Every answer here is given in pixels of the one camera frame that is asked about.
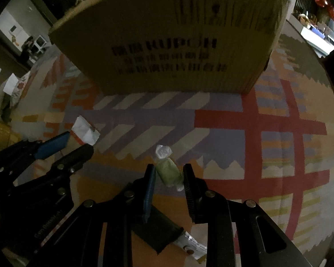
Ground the white wrapped snack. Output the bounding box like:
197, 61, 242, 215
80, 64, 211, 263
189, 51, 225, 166
71, 116, 101, 146

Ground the white printed sachet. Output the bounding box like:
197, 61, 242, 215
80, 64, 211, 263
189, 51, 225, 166
174, 231, 208, 260

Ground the green candy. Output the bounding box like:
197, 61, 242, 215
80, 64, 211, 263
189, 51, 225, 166
154, 145, 184, 192

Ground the dark snack pouch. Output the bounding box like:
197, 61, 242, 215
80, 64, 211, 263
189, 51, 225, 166
130, 204, 184, 254

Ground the floral cushion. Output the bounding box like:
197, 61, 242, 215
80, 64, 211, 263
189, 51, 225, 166
10, 71, 31, 107

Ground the white counter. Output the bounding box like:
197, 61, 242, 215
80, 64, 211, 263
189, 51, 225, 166
299, 24, 334, 57

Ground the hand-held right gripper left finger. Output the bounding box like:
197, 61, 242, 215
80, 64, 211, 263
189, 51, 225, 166
28, 164, 157, 267

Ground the white small cabinet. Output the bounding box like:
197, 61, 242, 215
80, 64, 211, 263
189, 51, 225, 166
35, 35, 49, 53

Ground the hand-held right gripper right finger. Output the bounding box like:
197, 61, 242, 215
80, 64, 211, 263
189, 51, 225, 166
182, 164, 314, 267

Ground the patterned colourful rug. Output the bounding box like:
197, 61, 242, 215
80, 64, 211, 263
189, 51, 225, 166
6, 19, 334, 267

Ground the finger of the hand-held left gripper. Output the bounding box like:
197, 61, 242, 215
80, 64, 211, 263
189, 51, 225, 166
0, 131, 71, 173
46, 144, 94, 180

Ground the brown cardboard box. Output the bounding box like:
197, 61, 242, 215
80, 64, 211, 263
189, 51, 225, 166
49, 0, 291, 94

